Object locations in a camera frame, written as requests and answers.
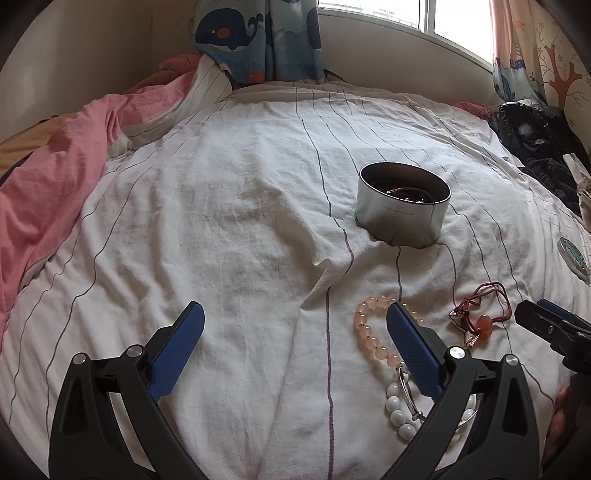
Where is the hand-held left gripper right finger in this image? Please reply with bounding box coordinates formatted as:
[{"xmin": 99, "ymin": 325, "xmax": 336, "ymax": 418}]
[{"xmin": 383, "ymin": 301, "xmax": 541, "ymax": 480}]

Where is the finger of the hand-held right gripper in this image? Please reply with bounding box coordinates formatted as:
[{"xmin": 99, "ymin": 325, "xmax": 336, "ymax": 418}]
[
  {"xmin": 537, "ymin": 298, "xmax": 591, "ymax": 334},
  {"xmin": 514, "ymin": 301, "xmax": 591, "ymax": 357}
]

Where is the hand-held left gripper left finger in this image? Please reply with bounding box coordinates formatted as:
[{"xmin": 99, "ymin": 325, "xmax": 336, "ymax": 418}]
[{"xmin": 48, "ymin": 301, "xmax": 205, "ymax": 480}]

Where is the pale pink bead bracelet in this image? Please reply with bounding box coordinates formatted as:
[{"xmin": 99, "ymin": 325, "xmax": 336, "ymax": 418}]
[{"xmin": 353, "ymin": 296, "xmax": 423, "ymax": 367}]

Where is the white bead bracelet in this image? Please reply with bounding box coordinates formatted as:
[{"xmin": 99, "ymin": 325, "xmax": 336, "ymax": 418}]
[{"xmin": 385, "ymin": 382, "xmax": 476, "ymax": 439}]

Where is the round silver tin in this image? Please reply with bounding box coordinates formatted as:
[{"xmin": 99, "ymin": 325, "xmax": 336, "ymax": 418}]
[{"xmin": 355, "ymin": 161, "xmax": 452, "ymax": 249}]

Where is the person's right hand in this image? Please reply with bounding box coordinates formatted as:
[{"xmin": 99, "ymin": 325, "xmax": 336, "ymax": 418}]
[{"xmin": 542, "ymin": 385, "xmax": 573, "ymax": 468}]

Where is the thin silver bangle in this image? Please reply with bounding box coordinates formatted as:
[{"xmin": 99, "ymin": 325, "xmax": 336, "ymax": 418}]
[{"xmin": 394, "ymin": 362, "xmax": 478, "ymax": 437}]

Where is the round tin lid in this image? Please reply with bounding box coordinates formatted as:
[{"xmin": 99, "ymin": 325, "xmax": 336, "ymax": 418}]
[{"xmin": 557, "ymin": 237, "xmax": 591, "ymax": 279}]

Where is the beige garment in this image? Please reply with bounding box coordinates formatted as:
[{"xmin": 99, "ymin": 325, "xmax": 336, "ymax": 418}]
[{"xmin": 563, "ymin": 152, "xmax": 591, "ymax": 208}]

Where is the white striped bed sheet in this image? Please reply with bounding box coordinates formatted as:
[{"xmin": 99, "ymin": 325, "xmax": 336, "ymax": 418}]
[{"xmin": 0, "ymin": 60, "xmax": 591, "ymax": 480}]

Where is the dark clothes pile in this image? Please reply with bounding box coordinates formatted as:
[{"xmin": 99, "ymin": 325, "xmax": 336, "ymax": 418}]
[{"xmin": 489, "ymin": 102, "xmax": 591, "ymax": 217}]

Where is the pink blanket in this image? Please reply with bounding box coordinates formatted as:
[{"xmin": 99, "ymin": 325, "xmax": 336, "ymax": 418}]
[{"xmin": 0, "ymin": 54, "xmax": 204, "ymax": 319}]

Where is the pink tree print curtain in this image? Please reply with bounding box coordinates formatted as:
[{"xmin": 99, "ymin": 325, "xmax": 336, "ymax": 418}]
[{"xmin": 538, "ymin": 0, "xmax": 591, "ymax": 153}]

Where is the tan cloth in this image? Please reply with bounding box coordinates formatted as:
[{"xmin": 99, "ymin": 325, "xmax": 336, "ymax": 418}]
[{"xmin": 0, "ymin": 122, "xmax": 63, "ymax": 174}]

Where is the blue whale print curtain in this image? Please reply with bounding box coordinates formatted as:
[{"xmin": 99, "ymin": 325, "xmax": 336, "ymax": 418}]
[{"xmin": 194, "ymin": 0, "xmax": 326, "ymax": 86}]

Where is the window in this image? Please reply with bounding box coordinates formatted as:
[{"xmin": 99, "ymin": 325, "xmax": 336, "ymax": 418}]
[{"xmin": 318, "ymin": 0, "xmax": 495, "ymax": 65}]

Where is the red cord orange bead necklace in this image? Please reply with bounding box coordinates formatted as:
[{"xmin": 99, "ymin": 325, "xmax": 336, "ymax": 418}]
[{"xmin": 449, "ymin": 281, "xmax": 513, "ymax": 349}]

